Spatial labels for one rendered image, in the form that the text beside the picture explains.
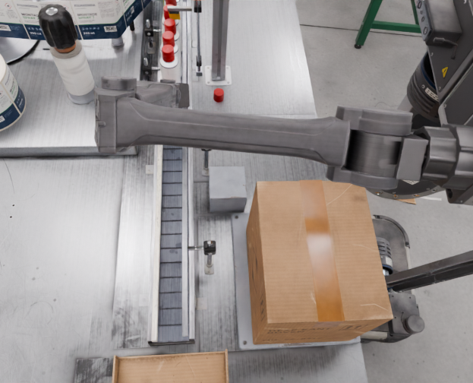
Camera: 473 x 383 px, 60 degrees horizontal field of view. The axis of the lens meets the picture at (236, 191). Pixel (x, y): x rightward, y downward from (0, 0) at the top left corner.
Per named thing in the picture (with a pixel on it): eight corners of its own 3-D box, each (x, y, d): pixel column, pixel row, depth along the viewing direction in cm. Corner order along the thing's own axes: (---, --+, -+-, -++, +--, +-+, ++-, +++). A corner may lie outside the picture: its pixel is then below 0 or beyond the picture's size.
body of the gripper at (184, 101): (152, 83, 115) (149, 82, 108) (188, 83, 116) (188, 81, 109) (152, 107, 116) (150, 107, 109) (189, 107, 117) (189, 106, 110)
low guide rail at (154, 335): (162, 18, 144) (162, 13, 143) (165, 18, 144) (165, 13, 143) (151, 342, 94) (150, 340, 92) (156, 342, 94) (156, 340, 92)
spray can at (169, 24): (166, 68, 135) (160, 15, 117) (182, 68, 136) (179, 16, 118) (165, 80, 133) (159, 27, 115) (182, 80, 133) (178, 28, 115)
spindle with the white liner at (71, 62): (70, 82, 130) (36, -2, 104) (99, 82, 131) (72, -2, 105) (66, 104, 126) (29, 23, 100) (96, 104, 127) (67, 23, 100)
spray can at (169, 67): (163, 94, 130) (156, 42, 112) (179, 91, 131) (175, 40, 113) (166, 106, 128) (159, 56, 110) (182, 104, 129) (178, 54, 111)
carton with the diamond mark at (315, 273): (245, 229, 113) (256, 180, 90) (331, 227, 115) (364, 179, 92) (253, 345, 99) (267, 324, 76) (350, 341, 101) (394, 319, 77)
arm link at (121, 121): (69, 162, 54) (67, 82, 51) (102, 143, 67) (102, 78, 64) (407, 192, 55) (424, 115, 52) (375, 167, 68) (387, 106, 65)
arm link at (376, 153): (430, 182, 54) (440, 141, 52) (353, 175, 53) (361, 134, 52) (403, 166, 62) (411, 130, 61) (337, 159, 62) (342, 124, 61)
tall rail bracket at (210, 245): (187, 259, 110) (184, 236, 96) (214, 258, 111) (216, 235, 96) (187, 271, 109) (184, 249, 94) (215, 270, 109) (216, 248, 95)
